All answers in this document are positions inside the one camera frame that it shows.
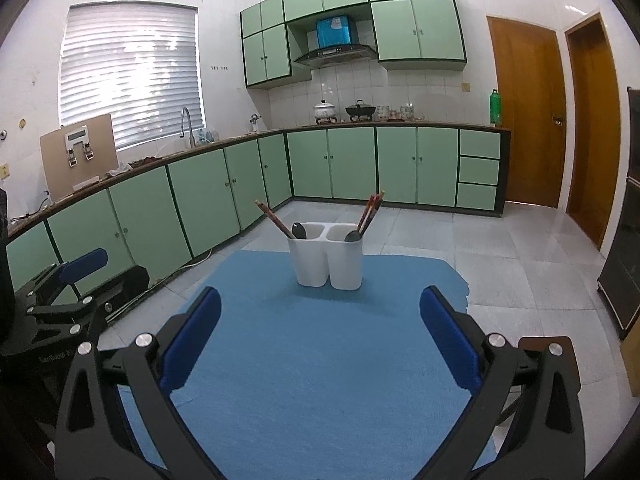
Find white utensil holder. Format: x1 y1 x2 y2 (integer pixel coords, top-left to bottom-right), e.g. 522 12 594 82
287 221 365 292

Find pink patterned wooden chopstick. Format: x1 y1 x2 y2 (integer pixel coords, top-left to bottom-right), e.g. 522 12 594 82
258 199 297 239

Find row of chopsticks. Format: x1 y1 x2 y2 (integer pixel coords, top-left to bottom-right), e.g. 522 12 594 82
361 196 380 235

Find tan wooden board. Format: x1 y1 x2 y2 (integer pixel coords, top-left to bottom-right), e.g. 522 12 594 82
40 114 120 201

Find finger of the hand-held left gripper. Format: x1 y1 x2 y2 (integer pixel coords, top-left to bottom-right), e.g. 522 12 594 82
12 248 110 311
25 265 151 338

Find red patterned wooden chopstick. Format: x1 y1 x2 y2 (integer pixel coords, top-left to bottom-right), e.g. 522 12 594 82
359 195 375 235

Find brown wooden object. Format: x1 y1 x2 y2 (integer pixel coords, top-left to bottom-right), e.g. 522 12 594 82
495 335 576 428

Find range hood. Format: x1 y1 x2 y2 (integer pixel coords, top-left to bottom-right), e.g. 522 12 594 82
294 15 378 70

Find green lower kitchen cabinets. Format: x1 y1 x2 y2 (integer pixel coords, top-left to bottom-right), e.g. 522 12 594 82
7 124 512 311

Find black wok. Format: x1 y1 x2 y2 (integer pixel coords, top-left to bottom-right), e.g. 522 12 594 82
345 100 377 122

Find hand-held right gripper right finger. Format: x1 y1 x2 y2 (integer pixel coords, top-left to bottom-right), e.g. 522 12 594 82
419 285 587 480

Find brown wooden door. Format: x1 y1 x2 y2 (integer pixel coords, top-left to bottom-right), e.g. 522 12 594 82
487 16 568 208
565 12 622 251

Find blue tablecloth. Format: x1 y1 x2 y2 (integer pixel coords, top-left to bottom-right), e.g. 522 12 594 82
117 249 498 480

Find white device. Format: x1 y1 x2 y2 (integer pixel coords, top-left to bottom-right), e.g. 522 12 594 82
64 129 97 167

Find black chopstick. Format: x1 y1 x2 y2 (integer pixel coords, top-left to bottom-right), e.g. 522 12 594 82
362 192 383 235

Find metal faucet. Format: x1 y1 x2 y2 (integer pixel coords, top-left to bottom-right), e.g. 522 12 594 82
179 107 197 150

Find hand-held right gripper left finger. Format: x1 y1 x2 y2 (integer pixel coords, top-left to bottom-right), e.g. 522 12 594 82
54 286 223 480

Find white window blind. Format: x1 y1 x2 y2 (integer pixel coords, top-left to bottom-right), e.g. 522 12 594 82
59 4 207 152

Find green upper kitchen cabinets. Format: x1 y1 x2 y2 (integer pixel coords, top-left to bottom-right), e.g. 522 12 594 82
240 0 468 90

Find green kitchen cabinets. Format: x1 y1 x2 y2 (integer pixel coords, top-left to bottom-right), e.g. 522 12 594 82
240 0 468 90
7 124 512 311

